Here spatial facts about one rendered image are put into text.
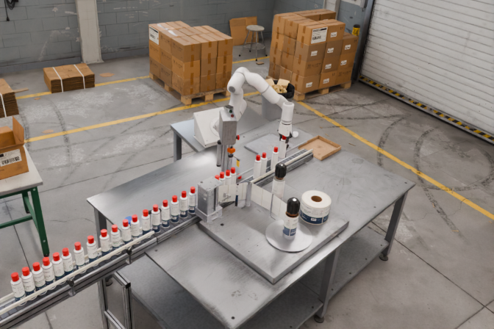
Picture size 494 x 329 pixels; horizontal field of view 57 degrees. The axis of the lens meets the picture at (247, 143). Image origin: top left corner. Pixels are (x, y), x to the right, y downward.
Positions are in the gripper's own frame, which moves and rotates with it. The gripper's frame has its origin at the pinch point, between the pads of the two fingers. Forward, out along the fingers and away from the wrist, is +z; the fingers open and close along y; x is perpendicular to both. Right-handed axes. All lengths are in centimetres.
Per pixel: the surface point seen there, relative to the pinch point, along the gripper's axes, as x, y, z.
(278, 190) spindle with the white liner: -40, 31, 14
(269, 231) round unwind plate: -70, 49, 24
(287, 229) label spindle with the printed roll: -66, 61, 16
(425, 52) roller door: 406, -65, 23
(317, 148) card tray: 54, -1, 29
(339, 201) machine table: 2, 57, 30
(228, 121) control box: -61, -2, -35
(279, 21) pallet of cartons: 287, -249, 3
